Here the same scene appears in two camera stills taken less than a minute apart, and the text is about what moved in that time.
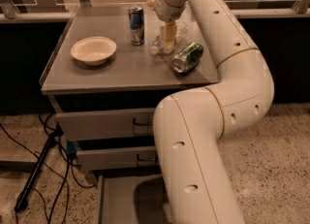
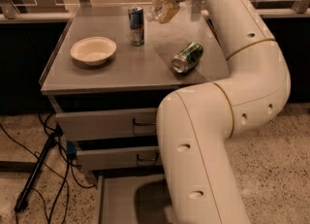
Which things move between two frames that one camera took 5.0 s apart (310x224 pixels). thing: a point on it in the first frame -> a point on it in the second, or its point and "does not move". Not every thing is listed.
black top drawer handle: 140,124 does not move
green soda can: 188,58 does not move
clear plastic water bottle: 181,36 -> 182,16
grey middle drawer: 117,158 does not move
